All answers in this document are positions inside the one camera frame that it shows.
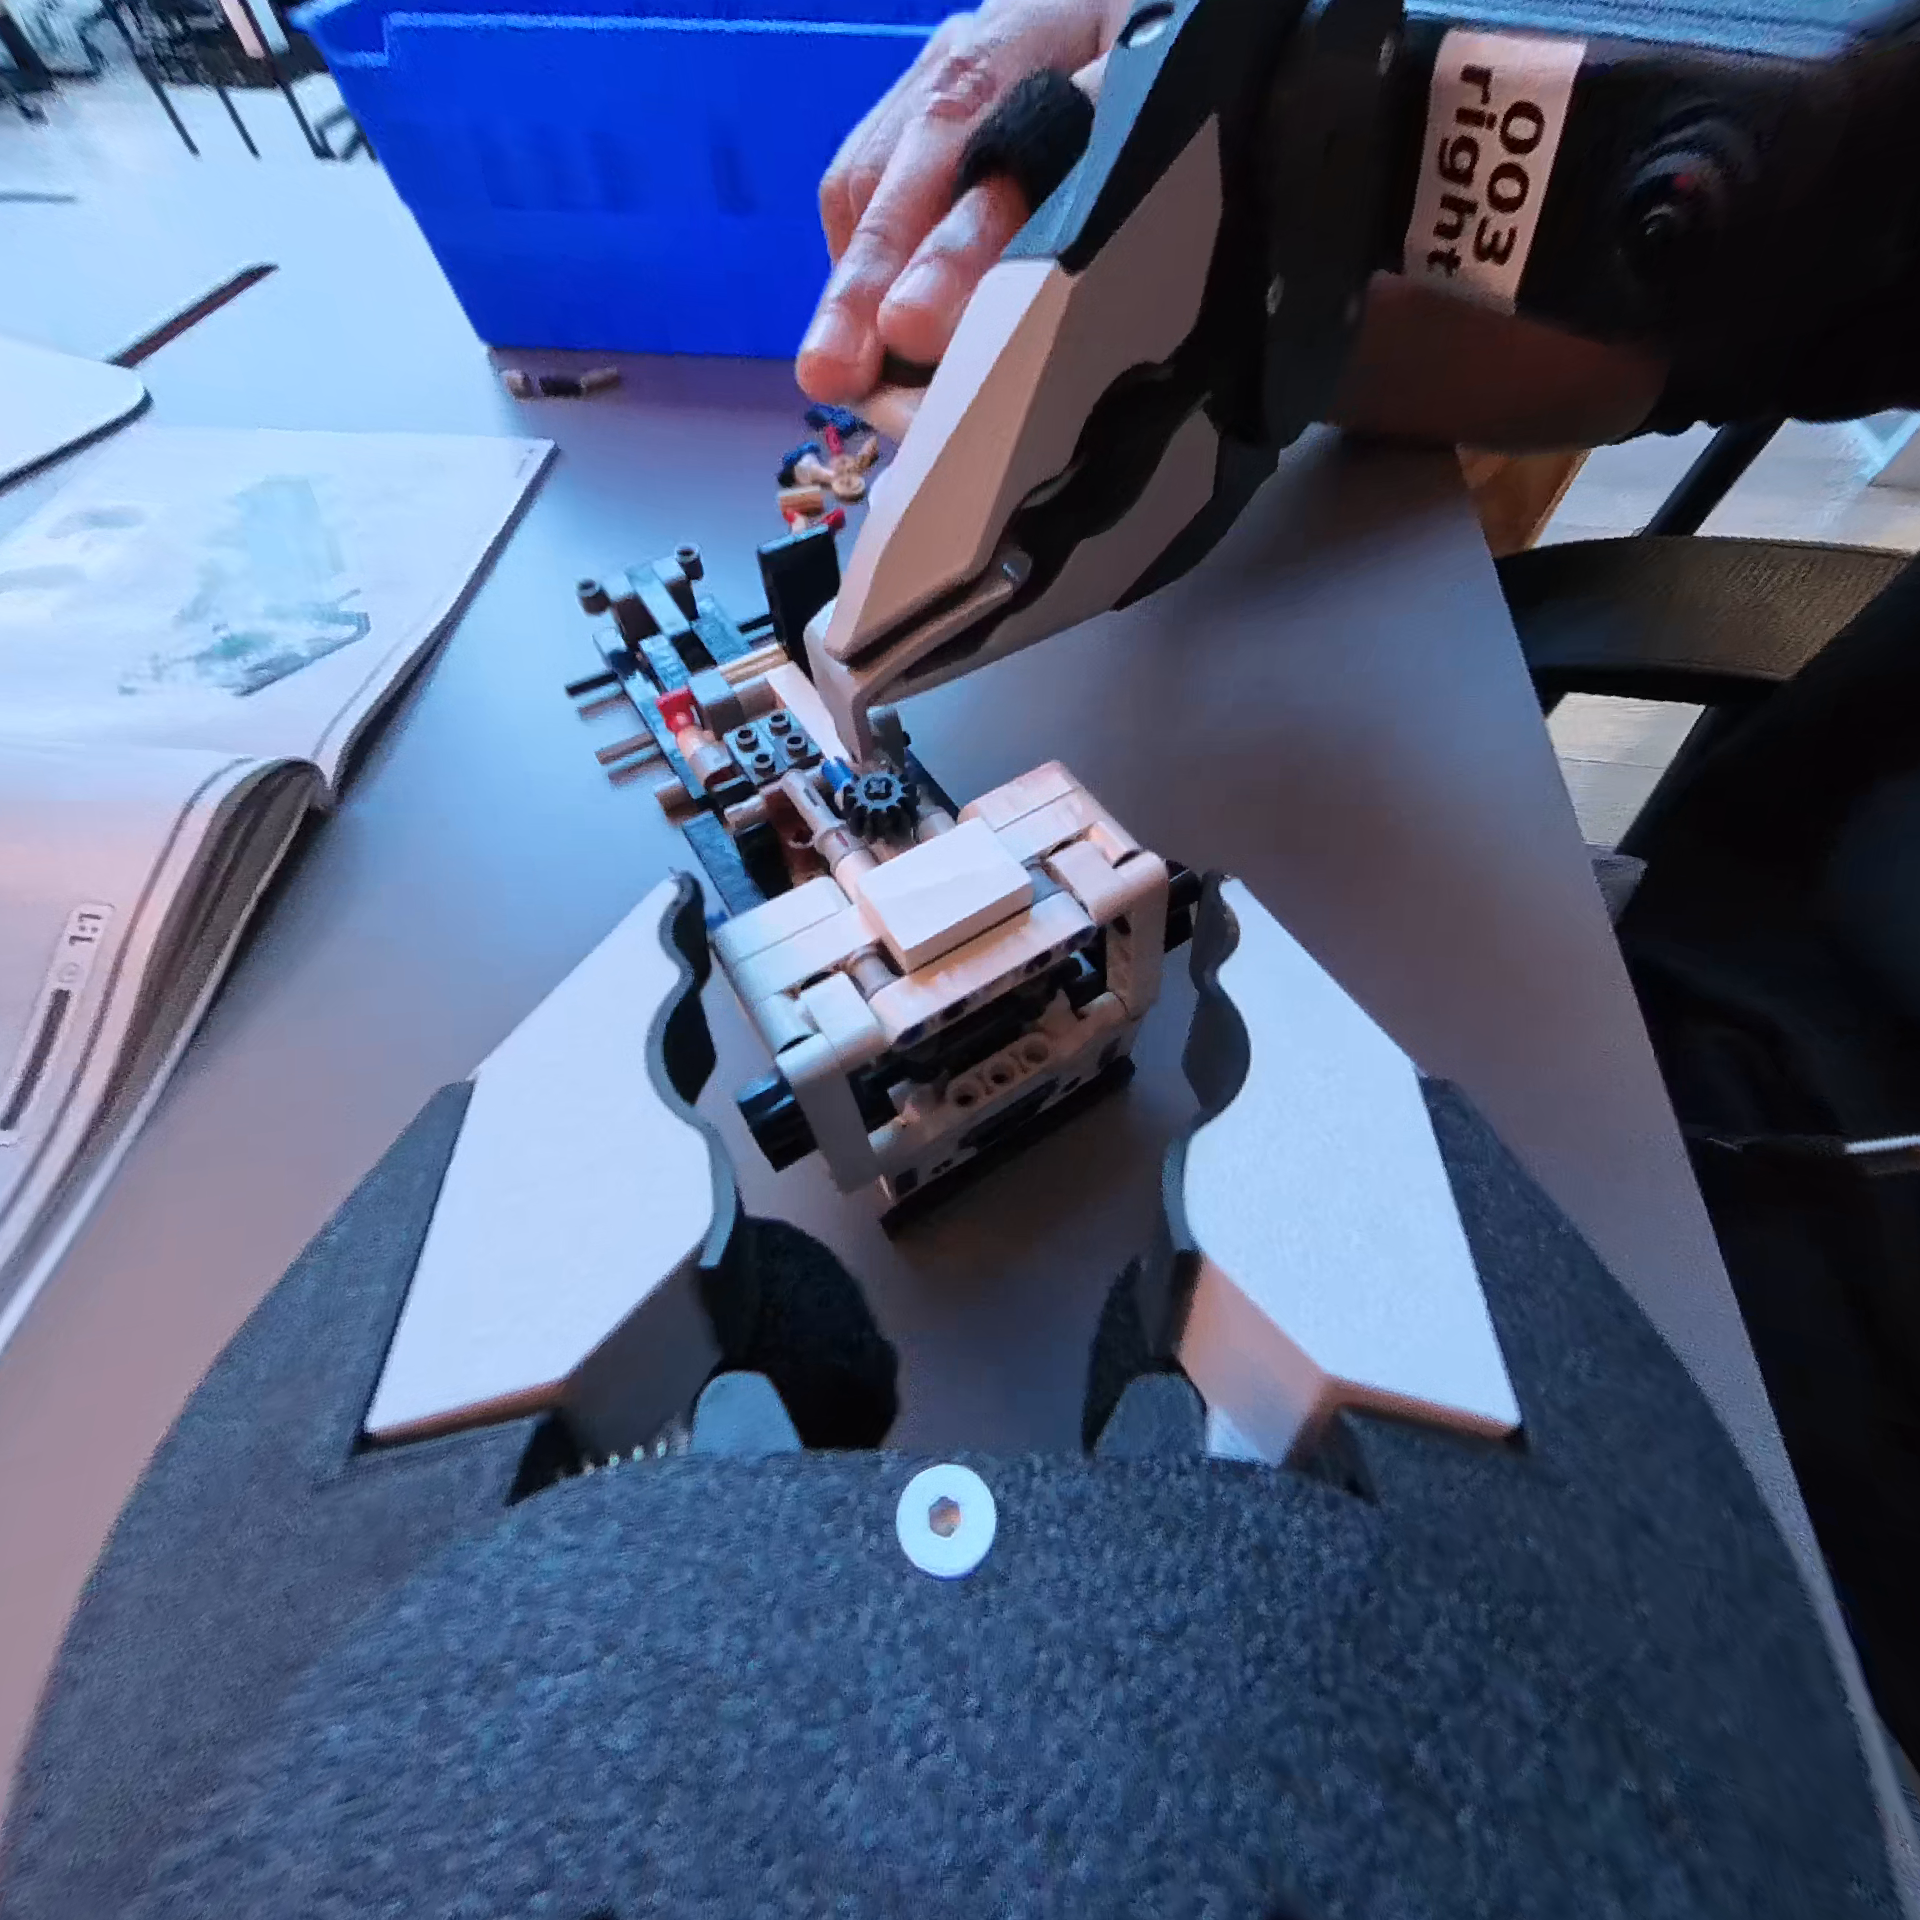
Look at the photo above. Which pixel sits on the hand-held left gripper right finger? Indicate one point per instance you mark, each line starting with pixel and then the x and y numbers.
pixel 1335 1200

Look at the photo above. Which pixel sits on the lego truck chassis model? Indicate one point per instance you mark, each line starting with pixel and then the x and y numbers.
pixel 960 902

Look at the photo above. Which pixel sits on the person's right hand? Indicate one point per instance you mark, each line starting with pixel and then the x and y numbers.
pixel 886 241

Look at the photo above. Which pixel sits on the blue plastic bin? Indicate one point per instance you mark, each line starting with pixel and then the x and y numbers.
pixel 600 182

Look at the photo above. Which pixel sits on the wooden document holder stand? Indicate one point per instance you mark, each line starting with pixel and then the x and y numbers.
pixel 61 406

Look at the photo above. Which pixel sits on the small brown lego connector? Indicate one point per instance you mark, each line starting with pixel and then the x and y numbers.
pixel 559 380

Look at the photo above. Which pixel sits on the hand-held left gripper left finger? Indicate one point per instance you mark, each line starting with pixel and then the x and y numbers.
pixel 569 1200

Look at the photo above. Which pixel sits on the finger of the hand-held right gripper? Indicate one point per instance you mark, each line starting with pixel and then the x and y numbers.
pixel 1155 488
pixel 1021 388

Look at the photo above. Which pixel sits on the pile of small lego pins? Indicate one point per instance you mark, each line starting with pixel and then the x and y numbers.
pixel 820 473

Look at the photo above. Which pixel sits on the grey lego panel piece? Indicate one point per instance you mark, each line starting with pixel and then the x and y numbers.
pixel 840 691

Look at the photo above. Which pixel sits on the open instruction booklet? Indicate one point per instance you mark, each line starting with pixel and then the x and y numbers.
pixel 225 630

